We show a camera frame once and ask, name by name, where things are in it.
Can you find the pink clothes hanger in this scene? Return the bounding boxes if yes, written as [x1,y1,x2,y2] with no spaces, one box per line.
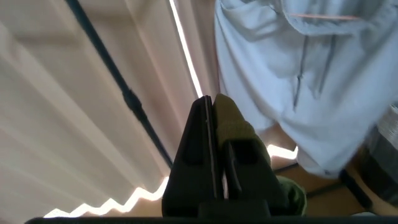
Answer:
[290,12,361,22]

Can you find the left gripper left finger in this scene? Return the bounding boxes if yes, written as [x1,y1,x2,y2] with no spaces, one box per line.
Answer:
[161,95,223,218]

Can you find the black clothes rack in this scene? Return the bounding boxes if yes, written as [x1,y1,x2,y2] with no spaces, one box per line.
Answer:
[65,0,374,209]

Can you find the white laundry basket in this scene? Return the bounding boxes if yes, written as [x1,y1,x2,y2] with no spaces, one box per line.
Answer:
[357,104,398,208]

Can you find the green garment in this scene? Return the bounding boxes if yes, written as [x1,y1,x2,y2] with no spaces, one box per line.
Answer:
[212,93,307,216]

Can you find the pale grey shorts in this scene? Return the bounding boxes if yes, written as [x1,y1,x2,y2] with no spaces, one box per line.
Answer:
[214,0,398,180]

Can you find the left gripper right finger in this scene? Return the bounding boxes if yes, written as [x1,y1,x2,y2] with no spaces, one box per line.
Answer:
[219,139,289,217]

